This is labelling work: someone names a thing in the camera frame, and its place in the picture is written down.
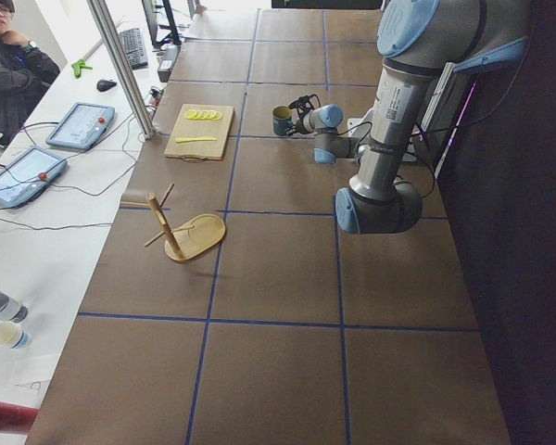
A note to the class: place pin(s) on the red object at edge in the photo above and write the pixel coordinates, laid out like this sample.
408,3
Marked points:
16,419

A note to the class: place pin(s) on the wooden cup storage rack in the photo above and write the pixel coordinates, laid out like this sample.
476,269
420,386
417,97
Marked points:
190,239

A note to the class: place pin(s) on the teach pendant tablet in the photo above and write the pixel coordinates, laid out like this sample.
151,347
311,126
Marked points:
26,177
82,126

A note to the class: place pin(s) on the black computer mouse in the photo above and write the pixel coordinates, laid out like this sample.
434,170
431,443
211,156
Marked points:
104,85

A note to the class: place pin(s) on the white pillar with base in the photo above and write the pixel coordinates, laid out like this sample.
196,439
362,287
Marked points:
359,128

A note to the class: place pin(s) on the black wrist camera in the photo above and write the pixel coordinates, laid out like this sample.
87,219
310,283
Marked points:
302,105

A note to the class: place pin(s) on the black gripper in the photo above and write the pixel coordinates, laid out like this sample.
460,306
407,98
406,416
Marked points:
297,123

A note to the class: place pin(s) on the near teach pendant tablet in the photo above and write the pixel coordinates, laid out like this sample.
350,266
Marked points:
26,177

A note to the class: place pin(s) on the far teach pendant tablet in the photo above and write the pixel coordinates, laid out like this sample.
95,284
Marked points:
82,126

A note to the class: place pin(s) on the white paper cup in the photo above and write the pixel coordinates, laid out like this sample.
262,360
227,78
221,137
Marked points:
13,336

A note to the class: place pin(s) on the black monitor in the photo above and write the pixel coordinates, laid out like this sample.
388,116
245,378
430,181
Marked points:
161,23

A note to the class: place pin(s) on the teal mug yellow inside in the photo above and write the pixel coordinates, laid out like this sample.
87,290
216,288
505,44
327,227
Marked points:
282,120

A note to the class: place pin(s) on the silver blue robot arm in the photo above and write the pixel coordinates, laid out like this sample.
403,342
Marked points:
416,39

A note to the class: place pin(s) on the wooden cutting board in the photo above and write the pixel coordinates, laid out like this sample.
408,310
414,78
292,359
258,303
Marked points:
192,128

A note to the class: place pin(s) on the black grey power box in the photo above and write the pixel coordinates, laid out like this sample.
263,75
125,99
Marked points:
166,61

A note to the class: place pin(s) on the green clamp tool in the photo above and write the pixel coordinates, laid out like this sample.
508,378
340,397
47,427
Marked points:
79,67

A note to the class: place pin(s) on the aluminium frame post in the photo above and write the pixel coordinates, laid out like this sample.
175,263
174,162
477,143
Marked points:
111,40

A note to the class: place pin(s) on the yellow plastic knife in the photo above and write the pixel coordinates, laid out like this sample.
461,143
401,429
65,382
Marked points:
183,140

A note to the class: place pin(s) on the black keyboard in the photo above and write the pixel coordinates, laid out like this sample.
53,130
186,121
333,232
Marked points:
133,45

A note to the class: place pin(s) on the seated person dark jacket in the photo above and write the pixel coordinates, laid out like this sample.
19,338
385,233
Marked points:
26,73

